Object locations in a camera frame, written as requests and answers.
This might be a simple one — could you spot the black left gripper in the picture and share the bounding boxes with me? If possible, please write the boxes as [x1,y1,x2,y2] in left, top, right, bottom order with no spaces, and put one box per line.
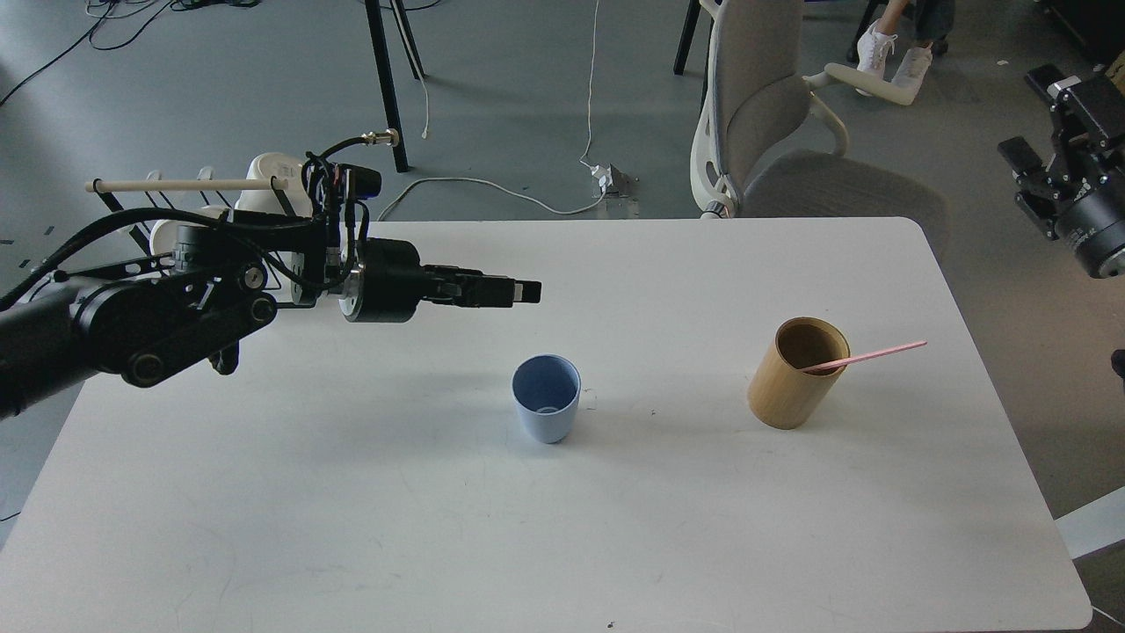
[340,239,542,324]

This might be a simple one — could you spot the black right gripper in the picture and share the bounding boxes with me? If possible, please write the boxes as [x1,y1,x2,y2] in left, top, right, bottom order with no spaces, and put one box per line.
[998,64,1124,278]

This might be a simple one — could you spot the blue plastic cup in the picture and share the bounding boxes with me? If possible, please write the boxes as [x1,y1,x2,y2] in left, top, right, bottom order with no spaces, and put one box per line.
[511,355,582,445]

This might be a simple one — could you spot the pink chopstick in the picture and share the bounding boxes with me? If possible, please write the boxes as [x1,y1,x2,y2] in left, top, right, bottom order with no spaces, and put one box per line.
[801,340,928,374]

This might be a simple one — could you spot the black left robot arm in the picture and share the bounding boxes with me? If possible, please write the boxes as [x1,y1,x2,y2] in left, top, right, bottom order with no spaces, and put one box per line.
[1,132,541,418]

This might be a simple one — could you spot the white sneakers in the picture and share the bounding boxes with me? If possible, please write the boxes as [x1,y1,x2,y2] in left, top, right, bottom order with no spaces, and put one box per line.
[856,19,934,96]

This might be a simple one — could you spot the white mug on rack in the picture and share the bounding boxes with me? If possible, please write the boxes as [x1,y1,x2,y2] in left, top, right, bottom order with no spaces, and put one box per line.
[236,152,313,219]

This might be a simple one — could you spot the black table leg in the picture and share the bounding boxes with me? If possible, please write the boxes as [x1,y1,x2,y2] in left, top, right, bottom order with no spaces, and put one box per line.
[362,1,425,173]

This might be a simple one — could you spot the bamboo cylinder holder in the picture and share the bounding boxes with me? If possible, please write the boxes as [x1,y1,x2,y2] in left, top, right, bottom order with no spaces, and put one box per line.
[747,316,851,429]

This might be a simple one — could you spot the grey office chair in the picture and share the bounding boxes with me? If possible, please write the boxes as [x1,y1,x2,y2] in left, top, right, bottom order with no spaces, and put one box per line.
[689,1,950,257]

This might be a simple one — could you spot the white power cable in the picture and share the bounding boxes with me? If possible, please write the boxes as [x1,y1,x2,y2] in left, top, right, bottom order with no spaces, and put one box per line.
[378,0,617,221]

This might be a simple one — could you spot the black wire cup rack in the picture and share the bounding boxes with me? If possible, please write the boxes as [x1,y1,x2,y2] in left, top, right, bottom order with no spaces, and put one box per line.
[84,168,314,223]

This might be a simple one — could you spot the black floor cables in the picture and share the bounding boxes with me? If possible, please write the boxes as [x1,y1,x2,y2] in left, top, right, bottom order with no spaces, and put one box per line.
[0,0,263,105]

